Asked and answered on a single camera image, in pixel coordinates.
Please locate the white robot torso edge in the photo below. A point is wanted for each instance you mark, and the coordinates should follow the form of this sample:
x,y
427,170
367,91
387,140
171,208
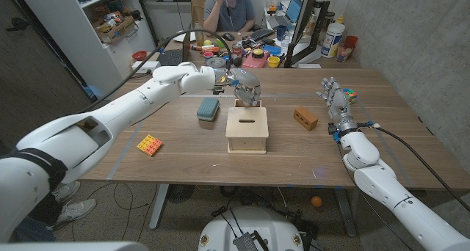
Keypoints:
x,y
73,246

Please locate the Rubik's cube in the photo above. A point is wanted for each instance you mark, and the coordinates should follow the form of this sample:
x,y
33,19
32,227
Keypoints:
x,y
351,95

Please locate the grey white sneaker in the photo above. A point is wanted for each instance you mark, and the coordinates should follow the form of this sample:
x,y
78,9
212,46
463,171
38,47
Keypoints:
x,y
69,190
73,210

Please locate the red cup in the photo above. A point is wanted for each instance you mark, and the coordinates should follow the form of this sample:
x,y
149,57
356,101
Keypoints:
x,y
351,41

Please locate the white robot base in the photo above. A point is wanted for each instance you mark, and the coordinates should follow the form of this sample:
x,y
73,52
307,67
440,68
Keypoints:
x,y
251,225

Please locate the blue container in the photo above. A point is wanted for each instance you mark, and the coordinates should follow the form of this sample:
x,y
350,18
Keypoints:
x,y
272,50

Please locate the yellow-green ball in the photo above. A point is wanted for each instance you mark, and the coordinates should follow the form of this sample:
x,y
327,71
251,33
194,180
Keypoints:
x,y
207,42

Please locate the yellow cup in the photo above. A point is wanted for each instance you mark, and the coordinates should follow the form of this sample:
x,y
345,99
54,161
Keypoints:
x,y
273,61

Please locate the green cube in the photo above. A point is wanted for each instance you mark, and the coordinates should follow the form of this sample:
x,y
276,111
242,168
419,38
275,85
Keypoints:
x,y
219,43

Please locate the clear bottle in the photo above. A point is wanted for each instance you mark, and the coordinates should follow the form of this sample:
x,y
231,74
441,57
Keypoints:
x,y
198,36

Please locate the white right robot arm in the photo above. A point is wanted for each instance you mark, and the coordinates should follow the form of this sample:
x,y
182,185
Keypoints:
x,y
385,192

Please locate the dark trouser leg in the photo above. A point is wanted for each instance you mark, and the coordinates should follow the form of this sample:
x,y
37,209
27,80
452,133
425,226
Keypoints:
x,y
46,210

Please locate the cardboard box with items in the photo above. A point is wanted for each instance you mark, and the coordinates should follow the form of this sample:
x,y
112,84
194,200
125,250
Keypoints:
x,y
115,29

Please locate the black laptop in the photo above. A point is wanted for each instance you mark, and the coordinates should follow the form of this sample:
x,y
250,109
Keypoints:
x,y
172,58

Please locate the black keyboard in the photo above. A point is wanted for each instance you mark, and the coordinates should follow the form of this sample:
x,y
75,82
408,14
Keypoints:
x,y
261,33

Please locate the white canister with label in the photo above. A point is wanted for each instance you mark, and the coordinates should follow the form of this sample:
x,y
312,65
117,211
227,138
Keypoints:
x,y
332,40

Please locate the tin can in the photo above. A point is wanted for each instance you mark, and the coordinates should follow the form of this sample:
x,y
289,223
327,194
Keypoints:
x,y
236,50

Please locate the laptop with blue screen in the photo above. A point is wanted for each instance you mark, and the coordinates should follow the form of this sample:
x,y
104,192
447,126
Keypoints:
x,y
290,12

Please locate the person in grey shirt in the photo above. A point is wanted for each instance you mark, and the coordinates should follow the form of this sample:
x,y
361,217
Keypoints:
x,y
231,12

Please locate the grey finned module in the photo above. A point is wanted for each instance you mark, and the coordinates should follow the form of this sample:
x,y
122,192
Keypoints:
x,y
245,243

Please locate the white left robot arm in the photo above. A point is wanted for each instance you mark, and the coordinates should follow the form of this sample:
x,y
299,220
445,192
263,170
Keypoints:
x,y
110,111

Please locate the red bowl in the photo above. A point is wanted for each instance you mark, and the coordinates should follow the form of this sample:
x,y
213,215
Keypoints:
x,y
139,55

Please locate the pink box with yellow button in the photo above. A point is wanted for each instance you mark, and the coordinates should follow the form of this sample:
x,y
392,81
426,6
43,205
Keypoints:
x,y
255,60

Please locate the brown brick-shaped sponge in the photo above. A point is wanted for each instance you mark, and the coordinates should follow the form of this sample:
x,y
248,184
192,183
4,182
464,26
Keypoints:
x,y
305,118

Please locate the black round fan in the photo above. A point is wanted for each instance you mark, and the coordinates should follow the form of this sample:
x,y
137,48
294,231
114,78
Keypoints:
x,y
180,192

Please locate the white power strip box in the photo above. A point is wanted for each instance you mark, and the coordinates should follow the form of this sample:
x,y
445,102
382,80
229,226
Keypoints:
x,y
146,65

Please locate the orange yellow toy block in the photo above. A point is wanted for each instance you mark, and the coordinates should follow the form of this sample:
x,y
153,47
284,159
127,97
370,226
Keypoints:
x,y
150,145

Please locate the blue mug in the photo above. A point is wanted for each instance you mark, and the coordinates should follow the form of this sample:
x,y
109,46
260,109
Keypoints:
x,y
281,32

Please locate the yellow bottle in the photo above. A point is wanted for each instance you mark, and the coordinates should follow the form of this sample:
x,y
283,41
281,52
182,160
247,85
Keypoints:
x,y
340,20

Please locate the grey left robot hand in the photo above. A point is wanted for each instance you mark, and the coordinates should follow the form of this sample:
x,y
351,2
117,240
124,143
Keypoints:
x,y
246,86

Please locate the orange ball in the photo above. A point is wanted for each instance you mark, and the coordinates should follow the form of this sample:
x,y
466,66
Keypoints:
x,y
316,201

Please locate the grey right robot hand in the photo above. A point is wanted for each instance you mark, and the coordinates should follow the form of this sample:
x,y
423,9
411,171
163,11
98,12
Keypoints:
x,y
339,106

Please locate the white paper sheet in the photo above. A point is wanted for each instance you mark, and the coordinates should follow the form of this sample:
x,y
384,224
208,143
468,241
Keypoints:
x,y
181,37

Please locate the clear drinking glass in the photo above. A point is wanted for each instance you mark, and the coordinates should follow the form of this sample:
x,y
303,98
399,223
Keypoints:
x,y
344,53

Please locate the wooden drawer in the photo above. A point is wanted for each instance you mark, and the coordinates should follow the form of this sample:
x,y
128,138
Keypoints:
x,y
239,103

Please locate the black monitor with stand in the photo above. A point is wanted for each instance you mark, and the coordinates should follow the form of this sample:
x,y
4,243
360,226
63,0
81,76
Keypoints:
x,y
303,20

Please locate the black computer mouse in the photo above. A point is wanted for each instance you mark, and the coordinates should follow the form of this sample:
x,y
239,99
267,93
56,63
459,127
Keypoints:
x,y
228,36

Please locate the white shelf unit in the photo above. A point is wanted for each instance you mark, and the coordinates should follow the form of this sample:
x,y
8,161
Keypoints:
x,y
73,42

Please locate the wooden box with slot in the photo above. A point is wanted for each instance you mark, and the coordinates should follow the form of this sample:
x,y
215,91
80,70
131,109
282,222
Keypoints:
x,y
247,131

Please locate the grey table leg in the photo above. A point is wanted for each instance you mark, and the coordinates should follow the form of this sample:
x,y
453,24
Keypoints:
x,y
345,210
158,206

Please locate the teal sponge block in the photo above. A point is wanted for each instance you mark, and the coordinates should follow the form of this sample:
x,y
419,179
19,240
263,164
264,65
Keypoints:
x,y
208,108

